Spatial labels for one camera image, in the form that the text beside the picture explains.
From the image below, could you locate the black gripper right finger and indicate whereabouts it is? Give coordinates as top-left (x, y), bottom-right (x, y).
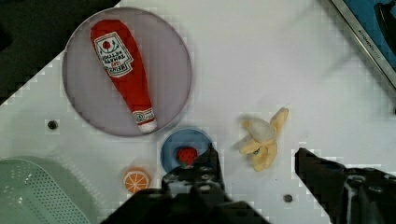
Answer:
top-left (294, 147), bottom-right (396, 224)

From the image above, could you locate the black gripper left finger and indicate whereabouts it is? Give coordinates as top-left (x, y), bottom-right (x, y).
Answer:
top-left (161, 144), bottom-right (225, 200)

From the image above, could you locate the yellow plush peeled banana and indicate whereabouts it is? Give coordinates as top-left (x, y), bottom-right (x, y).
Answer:
top-left (234, 107), bottom-right (289, 172)

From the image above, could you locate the silver toaster oven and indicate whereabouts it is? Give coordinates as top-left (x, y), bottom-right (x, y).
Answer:
top-left (328, 0), bottom-right (396, 88)

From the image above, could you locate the red toy strawberry in bowl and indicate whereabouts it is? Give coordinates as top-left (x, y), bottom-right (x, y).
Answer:
top-left (177, 147), bottom-right (198, 165)

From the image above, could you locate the blue small bowl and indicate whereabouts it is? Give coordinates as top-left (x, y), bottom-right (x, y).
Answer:
top-left (161, 128), bottom-right (213, 173)

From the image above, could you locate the orange slice toy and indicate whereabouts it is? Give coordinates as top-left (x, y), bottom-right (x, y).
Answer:
top-left (122, 167), bottom-right (151, 194)

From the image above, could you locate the grey round plate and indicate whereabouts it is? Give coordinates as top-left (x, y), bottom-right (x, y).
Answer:
top-left (62, 7), bottom-right (193, 137)

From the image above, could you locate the red plush ketchup bottle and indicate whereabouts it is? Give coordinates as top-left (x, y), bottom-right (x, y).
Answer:
top-left (90, 20), bottom-right (157, 133)

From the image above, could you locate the green perforated colander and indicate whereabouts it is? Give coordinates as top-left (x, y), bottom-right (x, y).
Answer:
top-left (0, 157), bottom-right (97, 224)

